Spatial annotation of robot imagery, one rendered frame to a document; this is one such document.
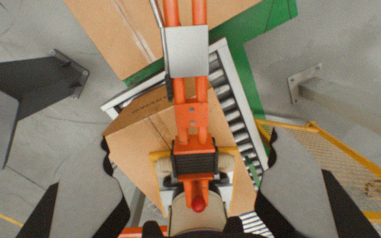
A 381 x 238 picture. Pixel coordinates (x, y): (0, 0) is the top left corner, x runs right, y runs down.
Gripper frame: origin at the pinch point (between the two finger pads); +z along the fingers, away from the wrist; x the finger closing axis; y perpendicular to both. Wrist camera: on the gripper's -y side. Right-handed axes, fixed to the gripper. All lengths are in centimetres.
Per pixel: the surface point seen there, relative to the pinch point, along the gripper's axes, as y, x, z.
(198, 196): 14.5, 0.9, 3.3
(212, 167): 18.2, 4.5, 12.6
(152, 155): 25.1, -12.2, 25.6
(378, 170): 76, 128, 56
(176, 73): -2.0, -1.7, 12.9
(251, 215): 140, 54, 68
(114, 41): -8, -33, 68
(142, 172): 34.3, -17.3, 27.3
